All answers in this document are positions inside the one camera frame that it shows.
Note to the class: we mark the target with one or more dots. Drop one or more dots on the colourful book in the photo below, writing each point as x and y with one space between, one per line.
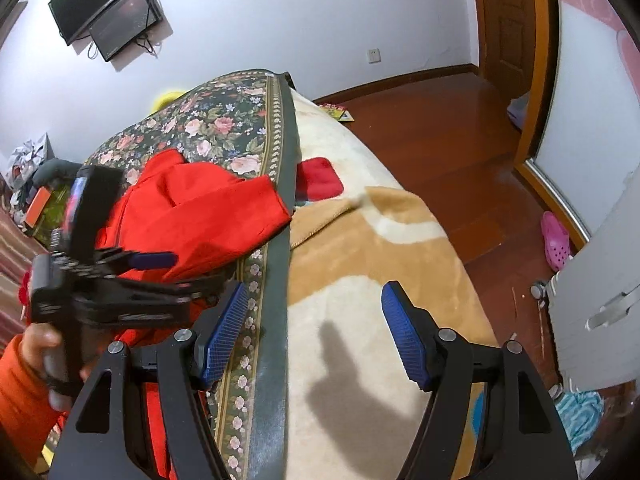
337 111

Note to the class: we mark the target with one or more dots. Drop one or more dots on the patterned cloth pile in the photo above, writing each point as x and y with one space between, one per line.
27 152

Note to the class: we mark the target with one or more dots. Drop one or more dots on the grey cabinet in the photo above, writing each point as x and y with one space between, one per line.
600 270

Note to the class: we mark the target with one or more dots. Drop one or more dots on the small round metal object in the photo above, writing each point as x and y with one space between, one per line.
538 290

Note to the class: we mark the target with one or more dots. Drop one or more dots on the red garment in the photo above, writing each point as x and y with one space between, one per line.
210 210

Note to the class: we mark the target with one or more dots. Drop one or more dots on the beige plush blanket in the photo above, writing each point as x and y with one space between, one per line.
350 310

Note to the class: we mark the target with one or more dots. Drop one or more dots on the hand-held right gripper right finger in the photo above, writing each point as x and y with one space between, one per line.
405 335

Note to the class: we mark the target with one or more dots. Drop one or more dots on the pale purple item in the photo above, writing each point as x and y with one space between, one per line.
520 115

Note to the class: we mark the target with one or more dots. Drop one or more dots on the dark floral blanket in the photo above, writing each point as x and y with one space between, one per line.
215 125

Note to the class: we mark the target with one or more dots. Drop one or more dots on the white wardrobe door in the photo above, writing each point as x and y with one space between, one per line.
585 85

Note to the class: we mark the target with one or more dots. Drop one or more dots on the white wall socket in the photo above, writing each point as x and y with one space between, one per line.
374 55

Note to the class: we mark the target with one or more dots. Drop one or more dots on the pink slipper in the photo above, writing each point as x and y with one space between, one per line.
555 240

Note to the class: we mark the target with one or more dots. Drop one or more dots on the wooden door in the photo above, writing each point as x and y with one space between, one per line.
505 25

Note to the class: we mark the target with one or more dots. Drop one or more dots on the person's left hand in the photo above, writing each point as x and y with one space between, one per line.
42 340

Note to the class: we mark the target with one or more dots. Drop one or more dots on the maroon striped cloth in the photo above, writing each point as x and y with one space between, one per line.
12 250

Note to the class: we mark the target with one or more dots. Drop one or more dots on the person's left forearm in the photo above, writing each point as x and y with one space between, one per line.
20 400

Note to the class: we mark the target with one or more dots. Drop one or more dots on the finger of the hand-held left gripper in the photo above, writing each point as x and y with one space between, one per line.
150 261
140 300

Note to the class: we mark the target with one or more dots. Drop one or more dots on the wall-mounted television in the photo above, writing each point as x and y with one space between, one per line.
122 22

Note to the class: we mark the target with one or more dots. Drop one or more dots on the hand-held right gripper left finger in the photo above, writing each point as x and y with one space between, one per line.
225 335

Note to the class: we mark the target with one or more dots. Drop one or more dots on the yellow item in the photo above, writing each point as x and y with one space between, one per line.
167 97

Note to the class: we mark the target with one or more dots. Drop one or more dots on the orange box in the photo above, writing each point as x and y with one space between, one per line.
37 206

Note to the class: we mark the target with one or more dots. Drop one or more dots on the teal striped cloth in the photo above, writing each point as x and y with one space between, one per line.
580 415

